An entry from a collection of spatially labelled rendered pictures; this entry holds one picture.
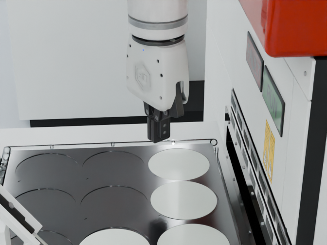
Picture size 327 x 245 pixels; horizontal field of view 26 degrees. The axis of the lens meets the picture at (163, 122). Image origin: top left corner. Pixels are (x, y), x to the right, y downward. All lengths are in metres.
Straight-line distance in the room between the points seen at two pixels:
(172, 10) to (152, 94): 0.13
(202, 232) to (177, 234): 0.04
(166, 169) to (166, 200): 0.09
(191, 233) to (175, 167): 0.18
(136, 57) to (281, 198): 0.29
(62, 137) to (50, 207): 0.36
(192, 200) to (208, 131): 0.37
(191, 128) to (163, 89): 0.46
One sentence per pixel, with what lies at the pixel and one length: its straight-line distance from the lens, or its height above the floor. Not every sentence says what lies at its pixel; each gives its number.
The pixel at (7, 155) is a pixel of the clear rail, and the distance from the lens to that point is 1.22.
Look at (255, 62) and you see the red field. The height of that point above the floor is 1.10.
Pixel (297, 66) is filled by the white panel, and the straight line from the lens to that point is 0.82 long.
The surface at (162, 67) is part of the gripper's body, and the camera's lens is 0.98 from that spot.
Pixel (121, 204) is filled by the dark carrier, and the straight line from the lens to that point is 1.08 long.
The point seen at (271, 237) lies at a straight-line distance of 0.95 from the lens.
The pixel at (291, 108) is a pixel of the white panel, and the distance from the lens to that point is 0.85.
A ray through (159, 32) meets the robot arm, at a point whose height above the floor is 1.17.
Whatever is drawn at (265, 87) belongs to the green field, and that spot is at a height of 1.10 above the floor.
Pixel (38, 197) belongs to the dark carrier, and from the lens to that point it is 1.11.
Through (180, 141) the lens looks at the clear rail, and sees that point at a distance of 1.23.
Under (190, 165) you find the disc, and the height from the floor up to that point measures 0.90.
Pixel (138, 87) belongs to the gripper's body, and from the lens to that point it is 1.04.
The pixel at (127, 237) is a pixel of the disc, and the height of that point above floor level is 0.90.
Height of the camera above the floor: 1.51
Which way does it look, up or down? 28 degrees down
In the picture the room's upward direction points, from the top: straight up
